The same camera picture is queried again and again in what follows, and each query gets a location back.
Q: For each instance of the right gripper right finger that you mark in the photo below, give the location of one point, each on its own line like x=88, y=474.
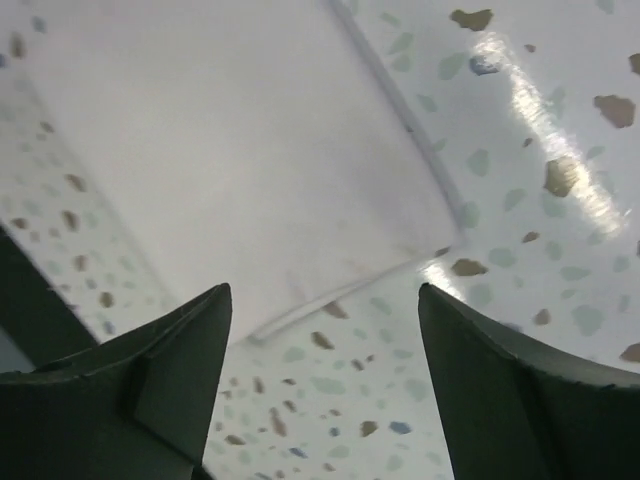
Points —
x=512, y=407

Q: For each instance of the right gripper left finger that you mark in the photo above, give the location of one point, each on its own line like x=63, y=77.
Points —
x=136, y=407

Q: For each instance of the white t shirt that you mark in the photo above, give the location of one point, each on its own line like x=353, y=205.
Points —
x=240, y=142

